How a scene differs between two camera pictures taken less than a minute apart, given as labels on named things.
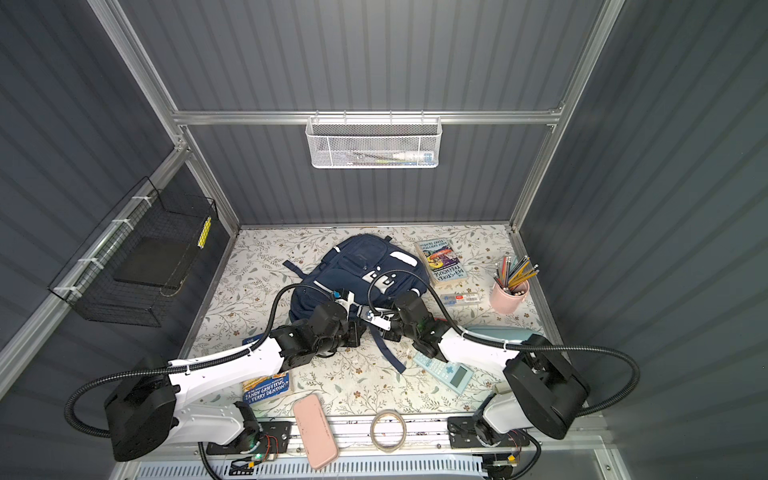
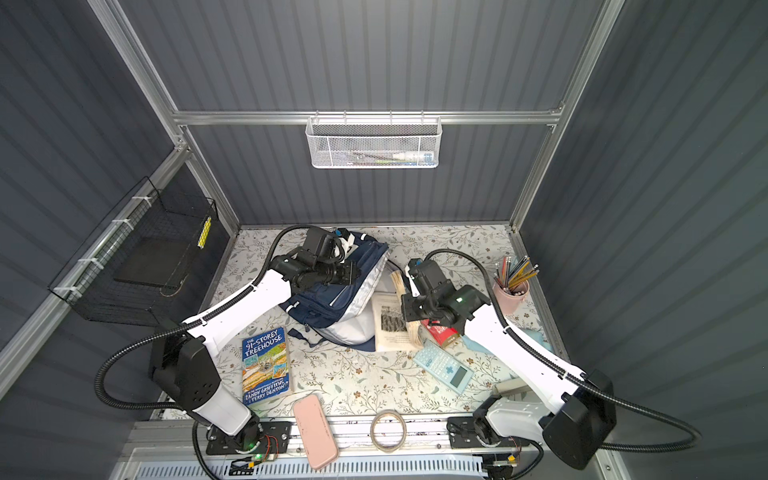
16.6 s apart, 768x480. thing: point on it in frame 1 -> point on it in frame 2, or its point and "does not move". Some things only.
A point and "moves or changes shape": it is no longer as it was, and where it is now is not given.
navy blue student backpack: (368, 275) moves or changes shape
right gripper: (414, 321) -> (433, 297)
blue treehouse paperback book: (267, 387) does not move
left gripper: (357, 330) -> (350, 273)
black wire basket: (142, 257) does not move
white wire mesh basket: (374, 142) does not move
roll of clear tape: (372, 431) does not move
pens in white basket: (396, 158) does not move
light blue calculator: (452, 375) does not move
